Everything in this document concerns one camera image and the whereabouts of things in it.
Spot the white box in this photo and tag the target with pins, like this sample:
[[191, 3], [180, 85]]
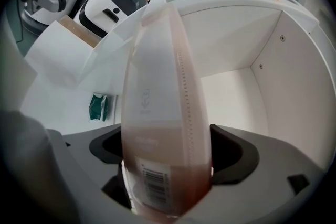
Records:
[[288, 91]]

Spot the green packet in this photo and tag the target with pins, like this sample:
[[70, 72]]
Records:
[[98, 107]]

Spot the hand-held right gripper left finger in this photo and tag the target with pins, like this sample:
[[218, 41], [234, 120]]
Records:
[[105, 144]]

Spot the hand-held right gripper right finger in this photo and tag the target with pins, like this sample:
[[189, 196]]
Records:
[[262, 165]]

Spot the white device with grey top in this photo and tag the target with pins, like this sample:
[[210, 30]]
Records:
[[97, 8]]

